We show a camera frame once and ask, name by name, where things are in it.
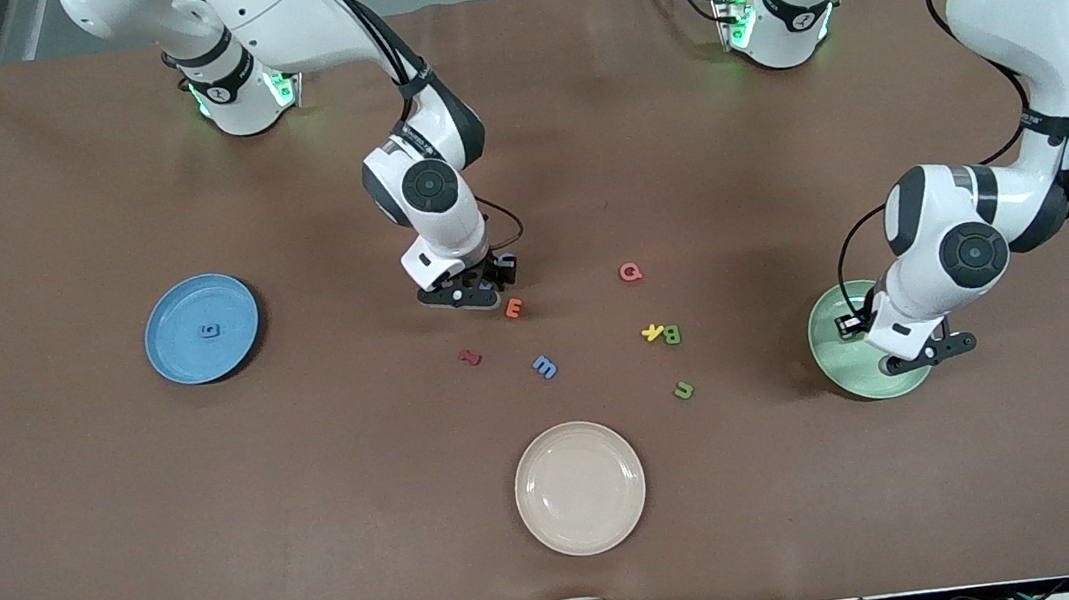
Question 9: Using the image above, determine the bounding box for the green round plate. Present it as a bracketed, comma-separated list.
[803, 273, 939, 408]

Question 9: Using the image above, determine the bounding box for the beige round plate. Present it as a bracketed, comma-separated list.
[507, 414, 654, 564]

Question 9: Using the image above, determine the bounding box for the blue round plate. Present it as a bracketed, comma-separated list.
[138, 268, 267, 391]

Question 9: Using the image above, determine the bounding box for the brown table mat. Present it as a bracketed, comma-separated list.
[0, 0, 1069, 600]

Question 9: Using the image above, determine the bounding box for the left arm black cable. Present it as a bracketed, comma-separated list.
[806, 0, 1059, 326]

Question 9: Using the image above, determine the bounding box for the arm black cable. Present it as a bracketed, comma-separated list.
[314, 0, 528, 270]
[806, 0, 1059, 326]

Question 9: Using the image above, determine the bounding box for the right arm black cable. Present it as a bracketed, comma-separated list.
[314, 0, 528, 270]

